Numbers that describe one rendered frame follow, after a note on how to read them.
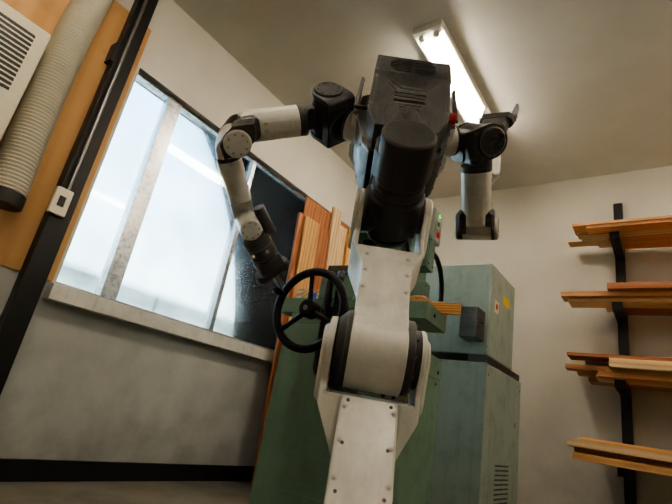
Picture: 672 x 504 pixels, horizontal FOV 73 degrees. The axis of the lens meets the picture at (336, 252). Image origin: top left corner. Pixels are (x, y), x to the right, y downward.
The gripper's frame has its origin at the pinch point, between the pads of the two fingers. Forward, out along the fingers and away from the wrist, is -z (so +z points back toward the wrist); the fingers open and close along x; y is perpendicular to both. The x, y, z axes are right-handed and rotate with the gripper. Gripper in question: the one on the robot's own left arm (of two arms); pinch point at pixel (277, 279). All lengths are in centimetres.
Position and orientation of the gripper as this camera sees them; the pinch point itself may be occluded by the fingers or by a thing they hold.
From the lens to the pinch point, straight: 154.3
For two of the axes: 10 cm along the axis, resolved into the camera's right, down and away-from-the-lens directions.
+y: -5.7, -2.6, 7.8
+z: -3.4, -7.9, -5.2
